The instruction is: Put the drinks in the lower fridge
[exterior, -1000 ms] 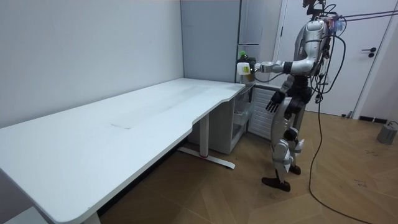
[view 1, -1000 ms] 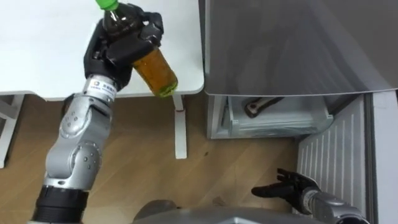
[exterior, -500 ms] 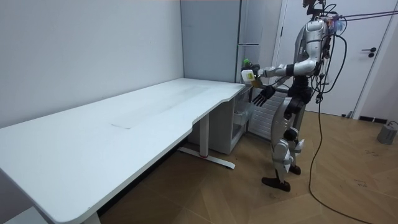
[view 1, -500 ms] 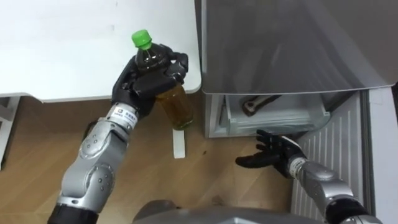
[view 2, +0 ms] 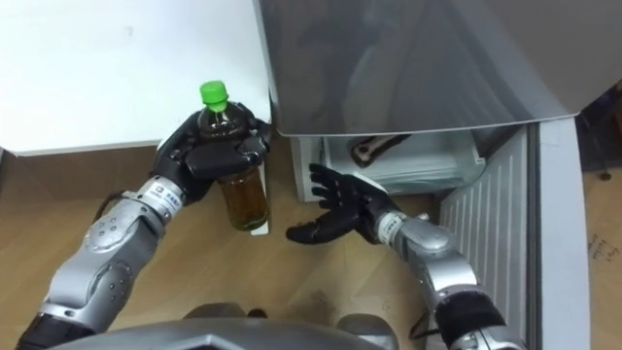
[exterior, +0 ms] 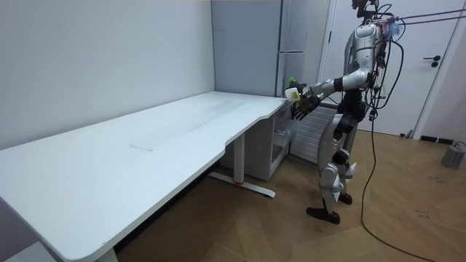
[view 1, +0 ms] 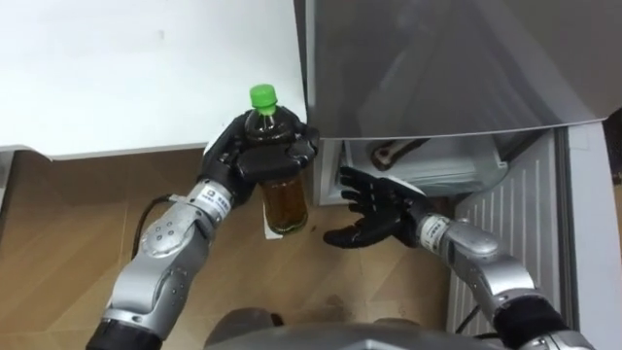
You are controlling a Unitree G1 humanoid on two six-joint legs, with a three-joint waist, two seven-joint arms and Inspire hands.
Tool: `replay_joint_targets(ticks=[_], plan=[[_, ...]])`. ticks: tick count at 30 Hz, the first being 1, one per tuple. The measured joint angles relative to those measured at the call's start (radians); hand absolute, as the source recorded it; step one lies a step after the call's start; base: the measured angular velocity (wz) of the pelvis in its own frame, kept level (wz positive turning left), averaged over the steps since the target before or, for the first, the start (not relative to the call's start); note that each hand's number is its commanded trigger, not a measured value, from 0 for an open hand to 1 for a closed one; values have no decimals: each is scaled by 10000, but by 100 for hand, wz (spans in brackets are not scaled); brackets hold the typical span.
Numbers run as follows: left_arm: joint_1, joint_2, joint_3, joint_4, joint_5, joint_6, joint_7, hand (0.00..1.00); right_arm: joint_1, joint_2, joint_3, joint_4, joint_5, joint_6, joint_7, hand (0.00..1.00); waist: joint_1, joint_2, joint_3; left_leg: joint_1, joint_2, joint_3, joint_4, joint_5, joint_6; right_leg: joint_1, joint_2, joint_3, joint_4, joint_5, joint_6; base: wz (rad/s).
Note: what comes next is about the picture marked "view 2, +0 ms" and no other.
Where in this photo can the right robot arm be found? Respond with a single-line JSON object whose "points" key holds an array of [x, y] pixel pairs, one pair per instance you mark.
{"points": [[444, 272]]}

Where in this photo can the brown cardboard sheet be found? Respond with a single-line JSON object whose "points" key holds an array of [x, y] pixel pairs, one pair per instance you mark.
{"points": [[605, 262]]}

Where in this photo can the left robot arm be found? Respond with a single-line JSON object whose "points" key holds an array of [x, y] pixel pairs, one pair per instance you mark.
{"points": [[104, 262]]}

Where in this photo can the dark brown object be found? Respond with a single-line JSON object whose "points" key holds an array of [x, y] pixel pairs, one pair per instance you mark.
{"points": [[374, 147]]}

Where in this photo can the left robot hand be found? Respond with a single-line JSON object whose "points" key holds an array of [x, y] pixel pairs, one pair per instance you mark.
{"points": [[214, 158]]}

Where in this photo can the robot body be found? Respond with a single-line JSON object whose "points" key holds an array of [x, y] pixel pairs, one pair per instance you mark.
{"points": [[218, 338]]}

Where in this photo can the green-capped tea bottle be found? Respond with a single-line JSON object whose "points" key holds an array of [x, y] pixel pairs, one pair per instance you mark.
{"points": [[243, 199]]}

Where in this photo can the white table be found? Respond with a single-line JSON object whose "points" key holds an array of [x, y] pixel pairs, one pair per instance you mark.
{"points": [[116, 68]]}

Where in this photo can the grey fridge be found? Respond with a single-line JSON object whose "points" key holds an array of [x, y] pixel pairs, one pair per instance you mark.
{"points": [[413, 63]]}

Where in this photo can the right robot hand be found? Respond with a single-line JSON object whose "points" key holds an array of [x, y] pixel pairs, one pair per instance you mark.
{"points": [[347, 204]]}

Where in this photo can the open fridge door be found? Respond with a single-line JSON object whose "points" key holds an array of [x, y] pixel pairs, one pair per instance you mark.
{"points": [[491, 219]]}

